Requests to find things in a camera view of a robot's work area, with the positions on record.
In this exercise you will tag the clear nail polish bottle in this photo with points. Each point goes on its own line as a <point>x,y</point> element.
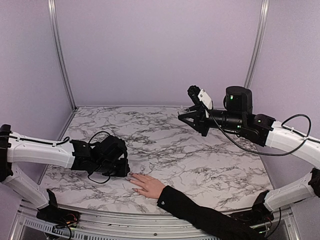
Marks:
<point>184,109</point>

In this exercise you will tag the front aluminium rail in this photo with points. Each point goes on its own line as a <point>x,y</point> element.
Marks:
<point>120,218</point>

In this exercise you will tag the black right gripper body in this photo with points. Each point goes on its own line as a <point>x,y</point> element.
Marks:
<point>202,122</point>

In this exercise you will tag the aluminium frame post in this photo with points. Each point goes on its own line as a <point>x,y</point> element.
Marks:
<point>261,28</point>
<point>59,53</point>

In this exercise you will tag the left aluminium frame post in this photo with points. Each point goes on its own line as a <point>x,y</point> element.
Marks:
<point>59,53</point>

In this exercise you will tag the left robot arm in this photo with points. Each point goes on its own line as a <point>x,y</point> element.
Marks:
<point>108,158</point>

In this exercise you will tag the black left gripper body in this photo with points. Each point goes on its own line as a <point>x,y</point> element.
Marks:
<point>109,169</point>

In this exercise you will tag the black sleeved forearm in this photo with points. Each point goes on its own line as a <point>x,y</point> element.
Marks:
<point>206,219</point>

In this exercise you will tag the person's bare hand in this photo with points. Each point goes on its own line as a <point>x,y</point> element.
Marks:
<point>146,185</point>

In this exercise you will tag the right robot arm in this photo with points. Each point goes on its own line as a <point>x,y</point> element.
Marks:
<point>238,119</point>

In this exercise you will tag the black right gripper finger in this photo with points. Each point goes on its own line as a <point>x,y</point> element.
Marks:
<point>194,110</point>
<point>190,120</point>

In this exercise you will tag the right aluminium frame post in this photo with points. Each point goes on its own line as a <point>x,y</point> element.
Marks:
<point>261,28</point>

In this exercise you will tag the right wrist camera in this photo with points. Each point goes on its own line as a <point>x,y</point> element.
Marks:
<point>199,97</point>

